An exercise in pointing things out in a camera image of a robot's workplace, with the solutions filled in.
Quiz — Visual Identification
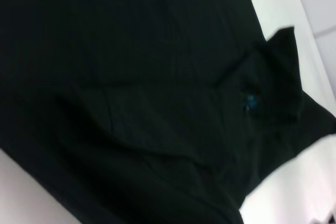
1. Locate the black shirt with white print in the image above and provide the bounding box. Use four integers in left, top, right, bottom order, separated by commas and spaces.
0, 0, 336, 224

